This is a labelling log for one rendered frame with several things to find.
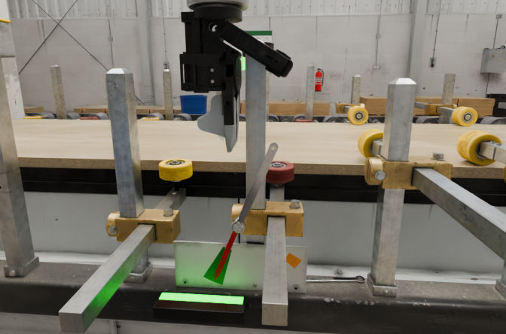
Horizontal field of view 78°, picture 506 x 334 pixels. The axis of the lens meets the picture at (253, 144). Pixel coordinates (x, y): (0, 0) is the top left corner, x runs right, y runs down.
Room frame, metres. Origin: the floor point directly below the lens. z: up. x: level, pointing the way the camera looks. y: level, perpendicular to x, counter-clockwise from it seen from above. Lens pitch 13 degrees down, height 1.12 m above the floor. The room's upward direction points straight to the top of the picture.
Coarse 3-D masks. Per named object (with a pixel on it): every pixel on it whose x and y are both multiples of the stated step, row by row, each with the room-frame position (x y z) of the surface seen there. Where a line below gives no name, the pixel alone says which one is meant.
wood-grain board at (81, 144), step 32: (32, 128) 1.28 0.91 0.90; (64, 128) 1.28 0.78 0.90; (96, 128) 1.28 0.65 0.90; (160, 128) 1.28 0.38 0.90; (192, 128) 1.28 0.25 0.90; (288, 128) 1.28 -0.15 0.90; (320, 128) 1.28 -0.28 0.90; (352, 128) 1.28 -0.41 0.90; (416, 128) 1.28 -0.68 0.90; (448, 128) 1.28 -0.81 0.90; (480, 128) 1.28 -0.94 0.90; (32, 160) 0.82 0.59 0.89; (64, 160) 0.81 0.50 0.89; (96, 160) 0.80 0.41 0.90; (160, 160) 0.79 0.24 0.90; (192, 160) 0.78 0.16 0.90; (224, 160) 0.78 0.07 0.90; (288, 160) 0.78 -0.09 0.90; (320, 160) 0.78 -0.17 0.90; (352, 160) 0.78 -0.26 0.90; (448, 160) 0.78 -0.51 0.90
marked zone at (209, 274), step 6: (222, 252) 0.55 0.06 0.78; (216, 258) 0.55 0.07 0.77; (228, 258) 0.55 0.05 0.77; (216, 264) 0.55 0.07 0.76; (210, 270) 0.55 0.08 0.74; (222, 270) 0.55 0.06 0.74; (204, 276) 0.55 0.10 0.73; (210, 276) 0.55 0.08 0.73; (222, 276) 0.55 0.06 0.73; (216, 282) 0.55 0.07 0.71; (222, 282) 0.55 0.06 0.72
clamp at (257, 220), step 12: (240, 204) 0.57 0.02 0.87; (276, 204) 0.57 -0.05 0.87; (288, 204) 0.57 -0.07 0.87; (300, 204) 0.57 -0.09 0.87; (252, 216) 0.54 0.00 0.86; (264, 216) 0.54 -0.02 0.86; (276, 216) 0.54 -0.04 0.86; (288, 216) 0.54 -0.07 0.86; (300, 216) 0.53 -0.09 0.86; (252, 228) 0.54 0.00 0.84; (264, 228) 0.54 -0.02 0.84; (288, 228) 0.54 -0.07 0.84; (300, 228) 0.53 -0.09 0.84
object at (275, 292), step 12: (276, 192) 0.66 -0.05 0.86; (276, 228) 0.49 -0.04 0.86; (276, 240) 0.45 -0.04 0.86; (276, 252) 0.42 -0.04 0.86; (276, 264) 0.39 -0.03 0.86; (264, 276) 0.36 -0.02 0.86; (276, 276) 0.36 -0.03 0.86; (264, 288) 0.34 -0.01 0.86; (276, 288) 0.34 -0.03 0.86; (264, 300) 0.32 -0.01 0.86; (276, 300) 0.32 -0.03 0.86; (264, 312) 0.31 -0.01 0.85; (276, 312) 0.31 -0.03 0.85; (264, 324) 0.31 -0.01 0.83; (276, 324) 0.31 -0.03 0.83
